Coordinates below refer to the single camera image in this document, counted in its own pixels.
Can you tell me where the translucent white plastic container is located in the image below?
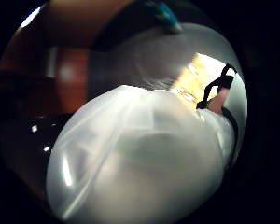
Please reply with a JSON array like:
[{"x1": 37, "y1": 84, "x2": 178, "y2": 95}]
[{"x1": 46, "y1": 22, "x2": 248, "y2": 224}]

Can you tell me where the teal plastic object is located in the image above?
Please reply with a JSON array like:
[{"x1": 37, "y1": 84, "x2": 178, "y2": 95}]
[{"x1": 150, "y1": 0, "x2": 184, "y2": 34}]

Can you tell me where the brown wooden cabinet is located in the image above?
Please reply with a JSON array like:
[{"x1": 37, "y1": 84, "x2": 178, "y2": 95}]
[{"x1": 0, "y1": 0, "x2": 133, "y2": 120}]

